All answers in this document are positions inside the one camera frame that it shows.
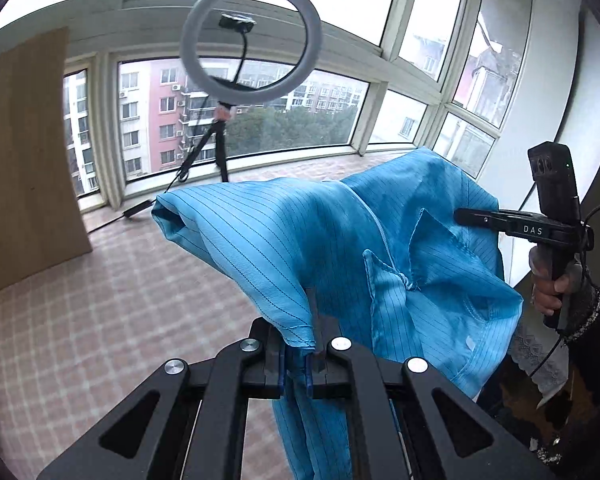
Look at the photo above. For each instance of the large plywood board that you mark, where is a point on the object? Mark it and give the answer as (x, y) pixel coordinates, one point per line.
(40, 220)

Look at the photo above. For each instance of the right hand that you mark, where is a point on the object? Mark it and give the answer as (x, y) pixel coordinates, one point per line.
(547, 292)

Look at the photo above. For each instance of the right forearm black sleeve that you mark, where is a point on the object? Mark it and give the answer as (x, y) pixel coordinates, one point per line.
(578, 455)

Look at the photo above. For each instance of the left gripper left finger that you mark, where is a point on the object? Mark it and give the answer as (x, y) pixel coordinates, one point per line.
(185, 421)

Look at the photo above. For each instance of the blue striped jacket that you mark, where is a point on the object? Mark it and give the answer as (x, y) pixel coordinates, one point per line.
(379, 251)

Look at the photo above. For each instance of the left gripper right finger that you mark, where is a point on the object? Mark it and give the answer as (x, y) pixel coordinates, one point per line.
(407, 421)

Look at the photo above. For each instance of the phone holder on ring light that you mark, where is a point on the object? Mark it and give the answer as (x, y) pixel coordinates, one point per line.
(237, 23)

